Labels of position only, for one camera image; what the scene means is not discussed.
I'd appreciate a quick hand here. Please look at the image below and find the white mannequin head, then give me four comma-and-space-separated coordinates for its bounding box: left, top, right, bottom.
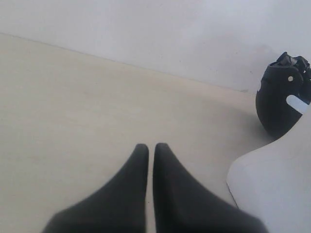
226, 110, 311, 233

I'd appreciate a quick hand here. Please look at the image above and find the black helmet with tinted visor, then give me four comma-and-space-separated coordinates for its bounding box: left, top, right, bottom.
256, 52, 311, 139

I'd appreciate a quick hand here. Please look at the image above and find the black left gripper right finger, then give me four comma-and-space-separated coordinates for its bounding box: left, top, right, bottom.
153, 143, 267, 233

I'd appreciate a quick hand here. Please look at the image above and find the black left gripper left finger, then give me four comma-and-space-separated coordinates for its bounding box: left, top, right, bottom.
43, 144, 149, 233

